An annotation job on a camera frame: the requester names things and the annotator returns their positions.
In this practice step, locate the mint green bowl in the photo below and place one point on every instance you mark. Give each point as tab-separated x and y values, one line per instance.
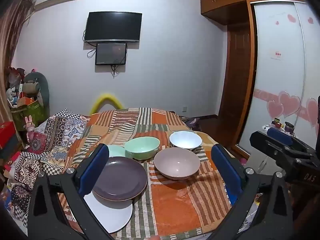
142	147

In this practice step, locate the wooden wardrobe frame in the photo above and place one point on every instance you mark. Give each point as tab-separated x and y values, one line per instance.
225	0

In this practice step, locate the mint green plate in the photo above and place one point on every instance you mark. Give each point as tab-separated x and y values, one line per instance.
116	151

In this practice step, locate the patterned patchwork blanket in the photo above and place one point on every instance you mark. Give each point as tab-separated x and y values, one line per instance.
55	135

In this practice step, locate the white bowl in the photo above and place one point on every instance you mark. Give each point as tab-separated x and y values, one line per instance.
185	140

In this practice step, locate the black wall television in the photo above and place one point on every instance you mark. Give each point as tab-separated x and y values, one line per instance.
113	26

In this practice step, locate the brown striped curtain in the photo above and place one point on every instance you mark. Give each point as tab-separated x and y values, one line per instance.
12	42

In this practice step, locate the white plate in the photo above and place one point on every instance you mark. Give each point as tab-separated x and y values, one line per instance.
110	217

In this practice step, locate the green bag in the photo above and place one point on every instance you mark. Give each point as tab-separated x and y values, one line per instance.
30	115

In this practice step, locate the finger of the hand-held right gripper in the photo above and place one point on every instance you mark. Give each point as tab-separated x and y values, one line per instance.
280	135
262	142

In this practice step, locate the red box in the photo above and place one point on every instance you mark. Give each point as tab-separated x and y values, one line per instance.
6	133

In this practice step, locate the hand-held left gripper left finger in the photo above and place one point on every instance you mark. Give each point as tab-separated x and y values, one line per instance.
95	170

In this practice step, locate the striped patchwork tablecloth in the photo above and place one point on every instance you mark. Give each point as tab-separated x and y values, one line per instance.
175	205

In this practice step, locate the small black monitor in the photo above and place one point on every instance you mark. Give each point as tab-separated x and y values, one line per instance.
111	53

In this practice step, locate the grey plush cushion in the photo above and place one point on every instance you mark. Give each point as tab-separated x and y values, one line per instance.
42	85

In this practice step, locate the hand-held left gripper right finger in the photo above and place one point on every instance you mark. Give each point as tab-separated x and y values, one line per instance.
227	175

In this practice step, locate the pile of toys and boxes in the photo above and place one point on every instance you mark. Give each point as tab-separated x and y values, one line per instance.
16	80

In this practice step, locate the pink rabbit toy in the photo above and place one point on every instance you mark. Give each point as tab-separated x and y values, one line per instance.
30	130

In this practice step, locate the pink bowl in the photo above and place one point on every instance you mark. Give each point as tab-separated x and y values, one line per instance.
177	162

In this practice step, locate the white sliding door with hearts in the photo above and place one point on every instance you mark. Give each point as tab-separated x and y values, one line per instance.
277	80
311	67

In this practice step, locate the purple plate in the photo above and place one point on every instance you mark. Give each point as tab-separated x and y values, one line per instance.
120	180

